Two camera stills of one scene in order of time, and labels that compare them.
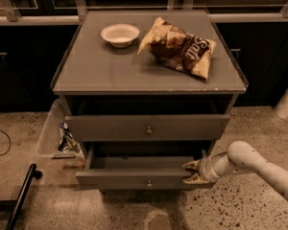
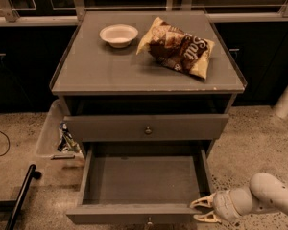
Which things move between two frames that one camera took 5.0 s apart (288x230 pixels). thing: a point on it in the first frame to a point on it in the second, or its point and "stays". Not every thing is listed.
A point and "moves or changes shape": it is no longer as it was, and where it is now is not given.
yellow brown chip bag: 178,48 stays
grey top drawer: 148,127 stays
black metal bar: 16,205 stays
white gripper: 205,169 to 223,205
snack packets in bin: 67,143 stays
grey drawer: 138,165 moves or changes shape
